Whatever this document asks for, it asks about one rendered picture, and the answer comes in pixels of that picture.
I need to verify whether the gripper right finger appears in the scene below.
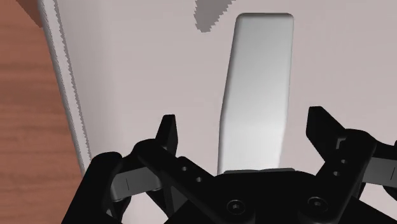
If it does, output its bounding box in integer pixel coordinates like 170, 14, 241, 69
297, 106, 397, 224

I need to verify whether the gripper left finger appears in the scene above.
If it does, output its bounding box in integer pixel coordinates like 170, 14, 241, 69
60, 114, 246, 224

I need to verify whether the white table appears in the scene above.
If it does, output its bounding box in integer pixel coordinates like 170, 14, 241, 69
37, 0, 397, 224

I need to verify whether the white flat oblong object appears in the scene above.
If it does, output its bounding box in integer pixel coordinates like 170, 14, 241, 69
216, 12, 295, 176

